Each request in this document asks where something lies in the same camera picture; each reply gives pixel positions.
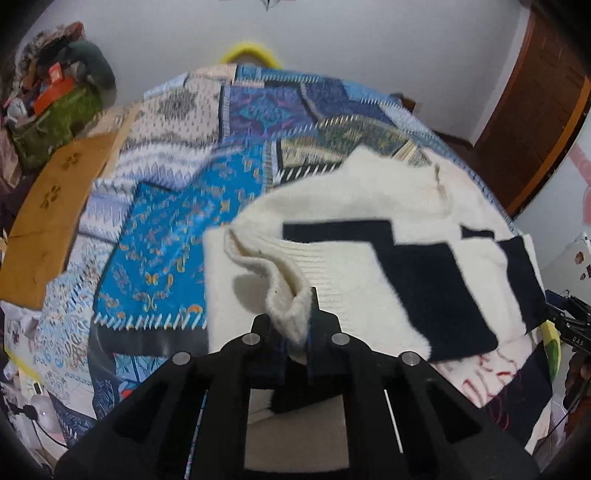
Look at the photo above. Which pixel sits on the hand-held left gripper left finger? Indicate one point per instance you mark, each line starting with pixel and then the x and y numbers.
pixel 271 347

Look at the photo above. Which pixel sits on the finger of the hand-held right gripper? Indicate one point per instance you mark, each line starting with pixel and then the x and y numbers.
pixel 570 323

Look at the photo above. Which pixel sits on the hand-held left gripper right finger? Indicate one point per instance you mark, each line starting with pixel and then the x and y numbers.
pixel 319 334

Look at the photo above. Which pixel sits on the white and navy knitted sweater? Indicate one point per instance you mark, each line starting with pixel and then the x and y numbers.
pixel 369 194

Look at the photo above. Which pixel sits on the pile of dark clothes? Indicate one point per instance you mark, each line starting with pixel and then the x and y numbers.
pixel 87 60

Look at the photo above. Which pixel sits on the yellow-green round object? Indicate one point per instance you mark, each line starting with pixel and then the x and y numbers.
pixel 550 355

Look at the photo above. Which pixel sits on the white case with stickers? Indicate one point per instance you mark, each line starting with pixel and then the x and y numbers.
pixel 570 263

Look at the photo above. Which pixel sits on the white cloth with red print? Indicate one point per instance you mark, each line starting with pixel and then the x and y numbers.
pixel 480 383

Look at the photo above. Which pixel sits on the blue patchwork blanket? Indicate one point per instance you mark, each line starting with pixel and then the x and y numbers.
pixel 184 221

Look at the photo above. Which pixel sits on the brown wooden door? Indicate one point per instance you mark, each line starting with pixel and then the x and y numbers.
pixel 540 106

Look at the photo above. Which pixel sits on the wooden board with flower cutouts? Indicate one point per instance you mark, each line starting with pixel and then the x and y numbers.
pixel 51 198

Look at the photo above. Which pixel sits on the yellow curved object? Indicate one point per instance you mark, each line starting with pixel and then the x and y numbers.
pixel 251 50

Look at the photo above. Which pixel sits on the orange box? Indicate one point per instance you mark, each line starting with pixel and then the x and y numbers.
pixel 53 90

